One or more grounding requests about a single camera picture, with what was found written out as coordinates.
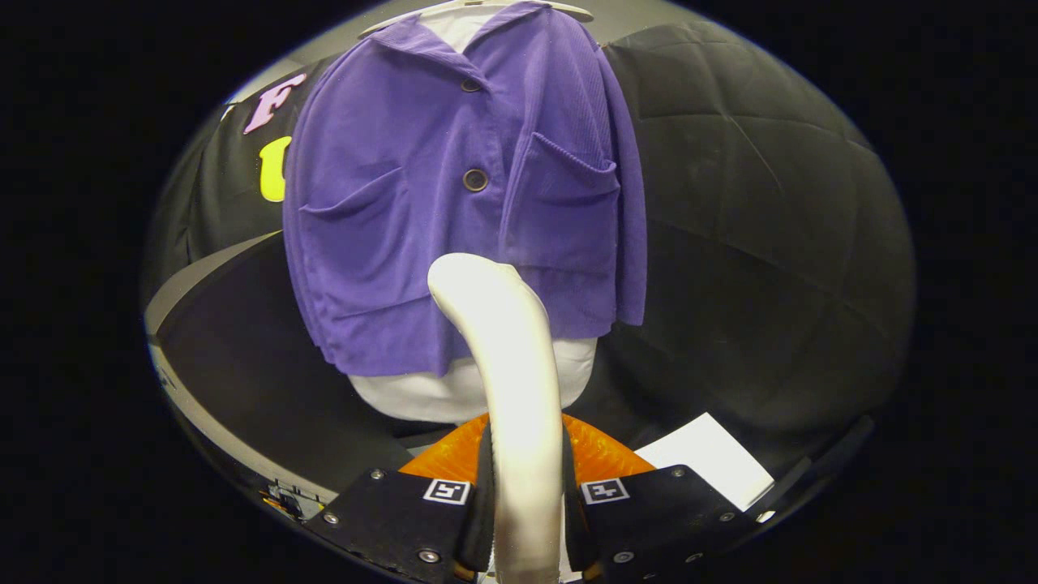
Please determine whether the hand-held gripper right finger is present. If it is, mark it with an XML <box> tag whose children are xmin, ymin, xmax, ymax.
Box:
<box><xmin>560</xmin><ymin>414</ymin><xmax>775</xmax><ymax>583</ymax></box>

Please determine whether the white paper sheet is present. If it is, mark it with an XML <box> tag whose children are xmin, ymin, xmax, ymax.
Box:
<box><xmin>634</xmin><ymin>412</ymin><xmax>775</xmax><ymax>512</ymax></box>

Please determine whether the purple corduroy jacket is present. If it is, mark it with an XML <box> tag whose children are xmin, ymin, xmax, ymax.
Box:
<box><xmin>281</xmin><ymin>2</ymin><xmax>648</xmax><ymax>378</ymax></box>

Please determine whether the white garment steamer head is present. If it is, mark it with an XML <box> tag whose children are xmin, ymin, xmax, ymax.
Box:
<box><xmin>427</xmin><ymin>253</ymin><xmax>566</xmax><ymax>584</ymax></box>

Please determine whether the white ironing board pad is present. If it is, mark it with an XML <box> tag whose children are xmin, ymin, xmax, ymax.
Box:
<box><xmin>349</xmin><ymin>6</ymin><xmax>599</xmax><ymax>424</ymax></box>

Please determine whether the black backdrop cloth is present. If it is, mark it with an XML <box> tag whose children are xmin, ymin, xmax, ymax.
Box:
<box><xmin>142</xmin><ymin>20</ymin><xmax>917</xmax><ymax>487</ymax></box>

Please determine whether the grey cabinet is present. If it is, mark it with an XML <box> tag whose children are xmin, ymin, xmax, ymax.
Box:
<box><xmin>144</xmin><ymin>231</ymin><xmax>431</xmax><ymax>508</ymax></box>

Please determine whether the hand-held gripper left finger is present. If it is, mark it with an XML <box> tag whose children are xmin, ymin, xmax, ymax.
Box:
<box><xmin>302</xmin><ymin>414</ymin><xmax>495</xmax><ymax>583</ymax></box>

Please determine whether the white clothes hanger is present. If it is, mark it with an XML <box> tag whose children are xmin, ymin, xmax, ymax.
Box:
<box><xmin>359</xmin><ymin>0</ymin><xmax>594</xmax><ymax>37</ymax></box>

